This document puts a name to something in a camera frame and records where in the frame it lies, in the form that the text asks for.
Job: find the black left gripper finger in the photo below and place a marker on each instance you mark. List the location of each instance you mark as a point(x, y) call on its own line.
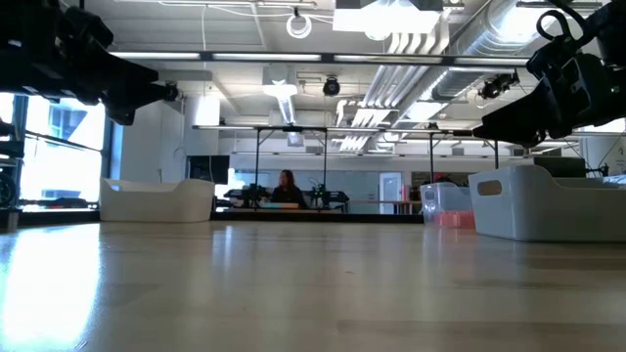
point(121, 111)
point(132, 85)

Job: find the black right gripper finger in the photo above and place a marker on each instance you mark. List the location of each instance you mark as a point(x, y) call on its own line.
point(562, 131)
point(523, 119)

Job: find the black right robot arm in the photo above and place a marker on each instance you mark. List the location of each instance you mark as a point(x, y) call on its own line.
point(611, 29)

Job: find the black background robot arm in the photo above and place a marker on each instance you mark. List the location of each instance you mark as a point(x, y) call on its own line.
point(327, 197)
point(249, 195)

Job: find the black monitor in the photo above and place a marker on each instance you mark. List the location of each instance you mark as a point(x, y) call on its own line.
point(209, 169)
point(560, 167)

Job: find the black ceiling spotlight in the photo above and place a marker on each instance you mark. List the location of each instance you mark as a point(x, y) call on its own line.
point(331, 87)
point(172, 92)

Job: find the grey plastic bin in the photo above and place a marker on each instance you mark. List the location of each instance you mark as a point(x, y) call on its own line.
point(538, 215)

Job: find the white plastic bin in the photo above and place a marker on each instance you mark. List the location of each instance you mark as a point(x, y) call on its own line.
point(156, 203)

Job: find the clear plastic bin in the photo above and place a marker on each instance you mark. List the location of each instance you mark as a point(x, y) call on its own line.
point(447, 198)

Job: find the overhead light bar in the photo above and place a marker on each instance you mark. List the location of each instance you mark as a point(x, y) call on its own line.
point(244, 56)

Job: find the dark machine silhouette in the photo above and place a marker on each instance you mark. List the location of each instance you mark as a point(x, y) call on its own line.
point(7, 190)

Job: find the white door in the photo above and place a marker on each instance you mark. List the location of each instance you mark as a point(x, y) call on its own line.
point(390, 193)

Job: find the white ceiling light panel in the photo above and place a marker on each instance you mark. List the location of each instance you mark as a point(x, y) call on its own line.
point(386, 19)

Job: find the person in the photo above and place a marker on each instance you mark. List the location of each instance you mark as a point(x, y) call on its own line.
point(287, 193)

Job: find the black ceiling camera mount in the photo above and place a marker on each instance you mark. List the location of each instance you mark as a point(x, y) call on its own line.
point(496, 87)

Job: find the black station frame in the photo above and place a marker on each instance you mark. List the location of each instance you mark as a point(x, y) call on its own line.
point(293, 129)
point(462, 133)

